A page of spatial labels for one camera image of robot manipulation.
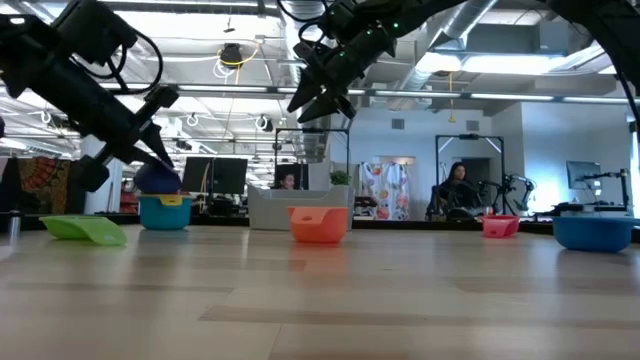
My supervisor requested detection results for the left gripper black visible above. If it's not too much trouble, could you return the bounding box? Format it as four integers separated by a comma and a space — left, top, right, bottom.
42, 54, 181, 194

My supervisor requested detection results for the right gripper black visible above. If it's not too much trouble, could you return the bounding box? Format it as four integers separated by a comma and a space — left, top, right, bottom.
287, 0, 399, 124

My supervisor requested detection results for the purple measuring cup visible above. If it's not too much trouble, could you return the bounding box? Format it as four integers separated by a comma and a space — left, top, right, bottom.
133, 160, 183, 196

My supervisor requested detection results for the teal measuring cup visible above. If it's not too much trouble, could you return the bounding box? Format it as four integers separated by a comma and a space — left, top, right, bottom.
137, 194, 194, 231

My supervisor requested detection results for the green measuring cup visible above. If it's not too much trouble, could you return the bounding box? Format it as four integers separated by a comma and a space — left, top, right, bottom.
38, 214, 128, 247

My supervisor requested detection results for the grey plastic basket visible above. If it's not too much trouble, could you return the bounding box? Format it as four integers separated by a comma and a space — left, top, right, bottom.
247, 183, 356, 232

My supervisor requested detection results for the coral measuring cup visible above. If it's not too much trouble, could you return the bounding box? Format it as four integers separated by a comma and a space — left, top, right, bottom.
287, 205, 350, 245

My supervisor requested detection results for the pink measuring cup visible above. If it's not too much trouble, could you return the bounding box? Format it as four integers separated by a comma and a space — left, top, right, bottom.
481, 214, 521, 239

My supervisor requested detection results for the blue measuring cup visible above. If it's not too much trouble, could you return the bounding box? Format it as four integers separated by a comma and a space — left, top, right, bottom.
552, 215, 640, 253

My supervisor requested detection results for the black computer monitor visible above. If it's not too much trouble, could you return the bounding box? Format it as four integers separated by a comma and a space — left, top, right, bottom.
180, 156, 216, 195
213, 157, 249, 196

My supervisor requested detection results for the small black monitor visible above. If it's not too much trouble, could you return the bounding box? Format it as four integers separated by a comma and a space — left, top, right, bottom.
273, 163, 304, 191

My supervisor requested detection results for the black ceiling device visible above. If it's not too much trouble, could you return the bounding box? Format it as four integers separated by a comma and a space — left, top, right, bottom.
219, 43, 244, 69

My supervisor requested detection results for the orange patterned tapestry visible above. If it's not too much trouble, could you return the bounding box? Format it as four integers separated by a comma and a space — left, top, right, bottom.
17, 157, 71, 216

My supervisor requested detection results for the white floral cloth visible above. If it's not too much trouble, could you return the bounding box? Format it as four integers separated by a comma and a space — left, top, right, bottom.
357, 161, 411, 222

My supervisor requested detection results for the metal bottle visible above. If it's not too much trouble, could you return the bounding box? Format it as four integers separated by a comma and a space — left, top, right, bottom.
7, 209, 22, 240

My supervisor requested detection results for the black equipment stand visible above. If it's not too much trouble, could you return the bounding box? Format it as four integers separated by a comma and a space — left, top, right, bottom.
574, 168, 632, 211

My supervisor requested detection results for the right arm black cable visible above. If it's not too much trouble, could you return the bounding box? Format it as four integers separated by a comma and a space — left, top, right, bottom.
277, 0, 331, 51

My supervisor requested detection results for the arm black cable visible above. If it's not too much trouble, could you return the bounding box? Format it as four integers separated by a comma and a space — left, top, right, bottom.
277, 0, 331, 51
74, 29, 165, 96

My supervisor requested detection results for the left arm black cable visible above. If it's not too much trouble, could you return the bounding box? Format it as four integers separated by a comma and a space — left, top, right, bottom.
74, 29, 165, 96

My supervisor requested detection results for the black metal table frame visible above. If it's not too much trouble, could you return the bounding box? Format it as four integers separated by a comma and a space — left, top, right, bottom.
0, 212, 640, 244

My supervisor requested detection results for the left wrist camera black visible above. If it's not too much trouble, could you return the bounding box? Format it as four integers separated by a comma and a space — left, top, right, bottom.
52, 0, 139, 66

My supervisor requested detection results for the grey wall monitor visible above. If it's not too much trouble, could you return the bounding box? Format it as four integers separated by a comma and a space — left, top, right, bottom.
565, 160, 603, 191

